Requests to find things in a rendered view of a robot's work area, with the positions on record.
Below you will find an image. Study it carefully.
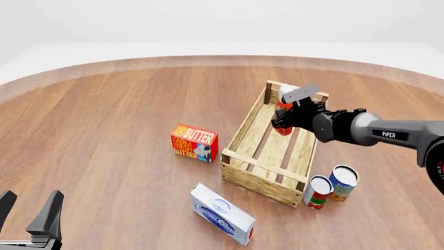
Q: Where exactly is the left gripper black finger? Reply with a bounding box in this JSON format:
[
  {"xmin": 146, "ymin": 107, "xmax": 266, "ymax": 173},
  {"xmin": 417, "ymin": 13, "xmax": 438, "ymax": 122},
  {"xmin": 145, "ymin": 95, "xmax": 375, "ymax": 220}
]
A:
[
  {"xmin": 25, "ymin": 190, "xmax": 65, "ymax": 242},
  {"xmin": 0, "ymin": 190, "xmax": 18, "ymax": 231}
]

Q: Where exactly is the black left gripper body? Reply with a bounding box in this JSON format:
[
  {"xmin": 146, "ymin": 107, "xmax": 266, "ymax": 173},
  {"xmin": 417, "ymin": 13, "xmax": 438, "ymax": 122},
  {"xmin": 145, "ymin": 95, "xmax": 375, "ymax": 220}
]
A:
[{"xmin": 0, "ymin": 236, "xmax": 64, "ymax": 250}]

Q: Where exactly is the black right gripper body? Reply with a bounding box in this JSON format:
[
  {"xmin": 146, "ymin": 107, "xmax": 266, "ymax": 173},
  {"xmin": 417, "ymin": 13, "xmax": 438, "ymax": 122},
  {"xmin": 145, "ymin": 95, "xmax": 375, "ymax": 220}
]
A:
[{"xmin": 290, "ymin": 97, "xmax": 329, "ymax": 131}]

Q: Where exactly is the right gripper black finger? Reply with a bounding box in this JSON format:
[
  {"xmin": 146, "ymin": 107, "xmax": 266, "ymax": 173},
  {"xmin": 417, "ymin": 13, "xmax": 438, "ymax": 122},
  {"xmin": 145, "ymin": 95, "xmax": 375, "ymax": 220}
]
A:
[{"xmin": 271, "ymin": 108, "xmax": 296, "ymax": 131}]

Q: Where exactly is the red ketchup bottle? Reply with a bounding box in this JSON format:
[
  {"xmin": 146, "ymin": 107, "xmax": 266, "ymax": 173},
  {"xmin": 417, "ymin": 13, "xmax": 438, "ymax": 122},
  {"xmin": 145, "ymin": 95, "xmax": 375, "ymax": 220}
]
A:
[{"xmin": 273, "ymin": 83, "xmax": 296, "ymax": 138}]

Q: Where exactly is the wooden slat tray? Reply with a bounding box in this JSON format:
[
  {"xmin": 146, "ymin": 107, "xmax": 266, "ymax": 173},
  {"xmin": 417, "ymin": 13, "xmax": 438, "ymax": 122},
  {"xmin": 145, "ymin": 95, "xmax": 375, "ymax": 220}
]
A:
[{"xmin": 221, "ymin": 79, "xmax": 330, "ymax": 208}]

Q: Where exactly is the blue and yellow soup tin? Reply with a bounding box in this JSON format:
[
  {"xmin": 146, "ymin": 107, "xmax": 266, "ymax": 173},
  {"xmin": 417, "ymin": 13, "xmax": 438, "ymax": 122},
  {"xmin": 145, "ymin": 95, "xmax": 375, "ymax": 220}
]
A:
[{"xmin": 327, "ymin": 165, "xmax": 359, "ymax": 202}]

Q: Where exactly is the tin with tomato print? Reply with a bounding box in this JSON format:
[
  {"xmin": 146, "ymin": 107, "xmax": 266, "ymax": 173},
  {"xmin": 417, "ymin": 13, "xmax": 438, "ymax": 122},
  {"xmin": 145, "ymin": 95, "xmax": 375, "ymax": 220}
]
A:
[{"xmin": 302, "ymin": 174, "xmax": 335, "ymax": 211}]

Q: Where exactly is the red and yellow butter box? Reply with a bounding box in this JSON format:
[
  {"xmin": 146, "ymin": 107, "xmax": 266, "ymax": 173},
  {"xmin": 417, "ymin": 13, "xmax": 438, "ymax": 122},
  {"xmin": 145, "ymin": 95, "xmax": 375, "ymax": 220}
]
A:
[{"xmin": 170, "ymin": 123, "xmax": 219, "ymax": 164}]

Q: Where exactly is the silver and blue cream cheese box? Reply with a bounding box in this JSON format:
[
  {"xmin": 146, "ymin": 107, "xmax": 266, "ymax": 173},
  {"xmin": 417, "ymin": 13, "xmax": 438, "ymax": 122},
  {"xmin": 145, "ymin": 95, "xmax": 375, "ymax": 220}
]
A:
[{"xmin": 189, "ymin": 182, "xmax": 257, "ymax": 247}]

